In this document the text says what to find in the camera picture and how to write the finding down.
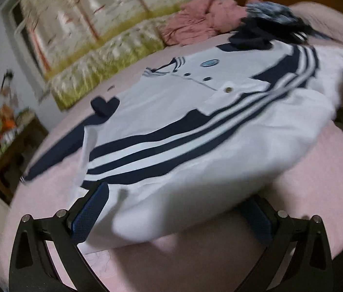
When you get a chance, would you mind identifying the white navy striped jacket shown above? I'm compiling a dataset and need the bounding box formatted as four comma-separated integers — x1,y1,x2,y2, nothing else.
21,41,343,248

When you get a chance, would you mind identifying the tree print wall poster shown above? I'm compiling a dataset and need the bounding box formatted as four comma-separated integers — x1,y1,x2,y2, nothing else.
19,0,184,76

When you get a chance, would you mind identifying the pink crumpled clothing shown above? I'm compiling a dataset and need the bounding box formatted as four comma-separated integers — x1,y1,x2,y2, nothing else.
159,0,251,47

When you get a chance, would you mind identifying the clutter of colourful packets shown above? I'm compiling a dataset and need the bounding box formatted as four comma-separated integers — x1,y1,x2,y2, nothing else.
0,103,35,162

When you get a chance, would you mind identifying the pink bed sheet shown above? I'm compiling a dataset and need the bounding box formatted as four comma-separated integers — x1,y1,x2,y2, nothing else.
0,6,343,292

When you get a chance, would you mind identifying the wooden side table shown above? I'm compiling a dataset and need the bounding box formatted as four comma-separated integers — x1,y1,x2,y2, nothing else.
0,119,49,204

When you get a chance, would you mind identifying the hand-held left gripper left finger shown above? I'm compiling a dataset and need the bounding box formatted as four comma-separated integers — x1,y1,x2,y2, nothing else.
9,182,110,292

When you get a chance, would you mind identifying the dark blue patterned clothing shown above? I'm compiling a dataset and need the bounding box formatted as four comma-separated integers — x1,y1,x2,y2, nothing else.
229,1,333,49

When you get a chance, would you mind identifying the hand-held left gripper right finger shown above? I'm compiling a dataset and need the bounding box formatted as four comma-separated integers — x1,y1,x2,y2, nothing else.
240,196,334,292

